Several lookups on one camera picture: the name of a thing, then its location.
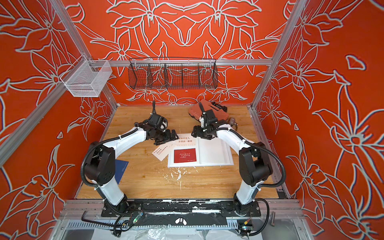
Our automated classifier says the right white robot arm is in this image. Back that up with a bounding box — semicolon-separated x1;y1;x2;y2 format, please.
191;124;287;216

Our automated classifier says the white photo album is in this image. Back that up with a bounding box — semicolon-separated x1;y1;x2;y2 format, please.
168;138;234;168

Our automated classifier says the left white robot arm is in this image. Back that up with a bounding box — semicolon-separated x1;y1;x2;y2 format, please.
81;125;179;215

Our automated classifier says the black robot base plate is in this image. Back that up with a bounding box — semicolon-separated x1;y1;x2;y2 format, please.
101;198;262;218

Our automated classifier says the cream card small text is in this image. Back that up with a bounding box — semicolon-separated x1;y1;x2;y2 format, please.
152;143;174;161

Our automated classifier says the clear mesh wall basket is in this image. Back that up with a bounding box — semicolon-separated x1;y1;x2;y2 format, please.
60;60;112;98

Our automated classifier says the black wire wall basket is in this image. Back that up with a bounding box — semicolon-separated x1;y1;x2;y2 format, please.
128;57;219;90

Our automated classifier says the orange plastic tool case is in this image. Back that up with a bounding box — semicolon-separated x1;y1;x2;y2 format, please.
189;99;229;121

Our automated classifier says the white card red text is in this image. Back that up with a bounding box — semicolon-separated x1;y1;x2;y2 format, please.
173;134;196;148

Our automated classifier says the dark blue card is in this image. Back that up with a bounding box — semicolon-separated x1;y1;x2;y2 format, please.
115;160;129;185

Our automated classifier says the red photo card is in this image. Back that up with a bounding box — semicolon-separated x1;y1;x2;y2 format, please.
174;149;198;164

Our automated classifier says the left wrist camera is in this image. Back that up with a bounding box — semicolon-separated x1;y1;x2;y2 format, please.
148;114;168;131

